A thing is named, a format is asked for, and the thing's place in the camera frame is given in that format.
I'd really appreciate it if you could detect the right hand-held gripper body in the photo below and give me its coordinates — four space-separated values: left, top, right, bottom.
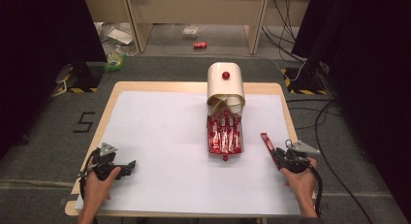
273 139 322 176

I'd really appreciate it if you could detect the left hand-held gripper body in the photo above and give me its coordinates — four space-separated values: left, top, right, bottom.
81 142 130 181

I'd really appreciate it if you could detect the red stick packet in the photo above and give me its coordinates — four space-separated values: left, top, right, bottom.
260 132 281 171

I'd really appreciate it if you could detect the cream box with red knob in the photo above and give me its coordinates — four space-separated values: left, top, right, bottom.
206 61 246 117

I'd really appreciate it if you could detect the person's left hand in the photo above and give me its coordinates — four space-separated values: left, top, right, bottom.
84 166 122 206

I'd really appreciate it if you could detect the person's right hand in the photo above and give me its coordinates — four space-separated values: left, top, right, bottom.
279 157 318 203

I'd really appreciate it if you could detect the white table sheet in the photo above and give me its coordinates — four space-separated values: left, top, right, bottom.
75 90 302 217

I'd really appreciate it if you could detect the row of red packets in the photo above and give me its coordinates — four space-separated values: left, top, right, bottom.
207 112 243 155

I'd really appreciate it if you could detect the yellow black hazard tape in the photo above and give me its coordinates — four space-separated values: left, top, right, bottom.
51 72 99 99
280 67 328 96

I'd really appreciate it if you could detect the wooden table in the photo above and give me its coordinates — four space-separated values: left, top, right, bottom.
64 80 317 218

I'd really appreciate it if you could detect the green plastic bag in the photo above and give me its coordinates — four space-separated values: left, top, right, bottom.
103 51 126 73

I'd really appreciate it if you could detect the black curtain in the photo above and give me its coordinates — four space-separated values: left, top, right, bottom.
0 0 109 160
291 0 411 215

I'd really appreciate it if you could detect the white paper pile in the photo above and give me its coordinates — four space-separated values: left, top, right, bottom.
94 21 136 48

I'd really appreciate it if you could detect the clear plastic wrapper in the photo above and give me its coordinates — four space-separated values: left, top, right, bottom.
181 25 201 38

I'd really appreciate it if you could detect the beige wooden desk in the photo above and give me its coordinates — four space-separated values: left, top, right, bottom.
80 0 314 56

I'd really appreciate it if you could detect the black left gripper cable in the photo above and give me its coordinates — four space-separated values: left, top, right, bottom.
78 148 101 201

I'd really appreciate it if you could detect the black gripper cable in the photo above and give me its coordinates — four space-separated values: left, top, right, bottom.
78 148 101 201
304 162 325 218

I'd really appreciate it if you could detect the black floor cable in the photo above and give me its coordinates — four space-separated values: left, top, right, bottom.
285 99 376 224

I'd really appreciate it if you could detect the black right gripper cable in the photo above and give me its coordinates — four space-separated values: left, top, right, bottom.
304 162 325 218

